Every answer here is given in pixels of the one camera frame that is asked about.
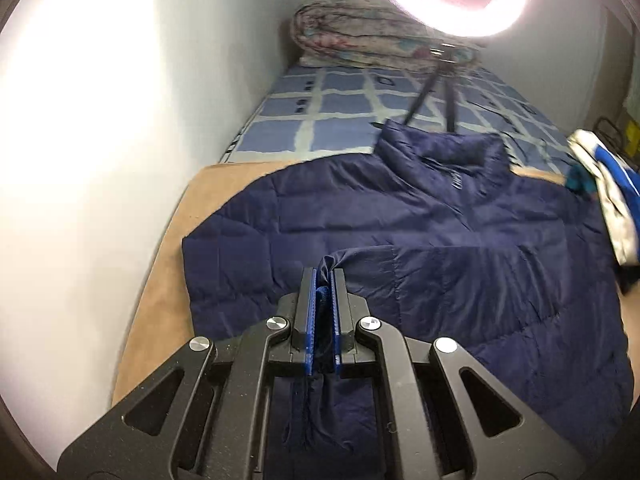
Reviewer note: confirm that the white and blue garment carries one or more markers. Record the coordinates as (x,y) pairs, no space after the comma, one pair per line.
(615,195)

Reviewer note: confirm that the folded floral quilt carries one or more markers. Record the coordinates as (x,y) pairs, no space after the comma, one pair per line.
(350,35)

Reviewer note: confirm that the black tripod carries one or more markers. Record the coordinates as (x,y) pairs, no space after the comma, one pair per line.
(446,61)

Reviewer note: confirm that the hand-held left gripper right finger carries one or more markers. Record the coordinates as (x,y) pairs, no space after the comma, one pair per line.
(336,321)

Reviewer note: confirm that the teal cloth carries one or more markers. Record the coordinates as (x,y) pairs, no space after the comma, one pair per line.
(580,180)

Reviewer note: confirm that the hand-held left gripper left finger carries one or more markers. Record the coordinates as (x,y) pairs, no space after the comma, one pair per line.
(311,321)

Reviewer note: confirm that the blue checked bed sheet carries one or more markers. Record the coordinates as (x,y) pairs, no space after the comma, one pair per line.
(325,110)

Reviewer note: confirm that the tan blanket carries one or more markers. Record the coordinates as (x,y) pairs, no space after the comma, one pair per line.
(160,285)

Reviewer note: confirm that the navy quilted down jacket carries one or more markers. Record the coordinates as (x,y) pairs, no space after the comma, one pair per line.
(450,240)

